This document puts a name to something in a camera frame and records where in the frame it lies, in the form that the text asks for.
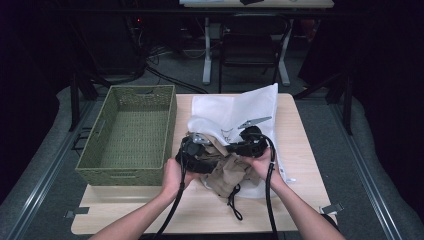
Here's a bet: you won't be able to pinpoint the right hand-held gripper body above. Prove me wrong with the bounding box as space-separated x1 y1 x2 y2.
237 115 273 158

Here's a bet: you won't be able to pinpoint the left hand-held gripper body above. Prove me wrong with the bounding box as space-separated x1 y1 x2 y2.
175 132 212 174

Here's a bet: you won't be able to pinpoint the beige pants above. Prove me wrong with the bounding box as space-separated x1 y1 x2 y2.
196 133 265 222

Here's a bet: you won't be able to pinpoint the white mesh laundry bag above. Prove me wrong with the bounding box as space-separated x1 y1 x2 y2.
186 82 297 200

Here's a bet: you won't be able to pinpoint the green woven basket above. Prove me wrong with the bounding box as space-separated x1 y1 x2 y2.
74 84 178 187

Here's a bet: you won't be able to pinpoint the person's right hand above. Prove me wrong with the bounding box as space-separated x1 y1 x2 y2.
239 148 287 192

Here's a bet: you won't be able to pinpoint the person's left hand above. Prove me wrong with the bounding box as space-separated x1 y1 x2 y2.
161 158 201 201

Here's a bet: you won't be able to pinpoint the black chair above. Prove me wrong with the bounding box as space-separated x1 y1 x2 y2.
218 13 290 94

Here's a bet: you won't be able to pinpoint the black metal stand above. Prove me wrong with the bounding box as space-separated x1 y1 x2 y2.
67 68 113 133
292 68 355 136

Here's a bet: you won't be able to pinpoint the white-legged desk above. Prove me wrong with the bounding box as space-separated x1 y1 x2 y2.
179 0 335 86

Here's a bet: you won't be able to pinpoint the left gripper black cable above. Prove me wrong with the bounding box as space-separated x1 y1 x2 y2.
154 139 188 240

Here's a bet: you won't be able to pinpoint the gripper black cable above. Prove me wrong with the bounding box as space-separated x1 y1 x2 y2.
254 132 280 240
154 139 188 240

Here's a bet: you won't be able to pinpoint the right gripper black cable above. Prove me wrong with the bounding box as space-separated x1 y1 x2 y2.
254 132 280 240

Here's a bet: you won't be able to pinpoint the bundle of black floor cables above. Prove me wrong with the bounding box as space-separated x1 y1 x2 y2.
124 14 210 95

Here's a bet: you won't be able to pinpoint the grey table bracket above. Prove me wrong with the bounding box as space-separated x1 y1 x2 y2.
319 202 345 215
63 206 90 220

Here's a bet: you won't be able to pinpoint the black wire frame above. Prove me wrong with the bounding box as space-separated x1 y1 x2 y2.
70 127 94 157

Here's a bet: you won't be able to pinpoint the grey metal floor rail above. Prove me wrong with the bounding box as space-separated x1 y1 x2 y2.
328 99 405 240
0 99 98 240

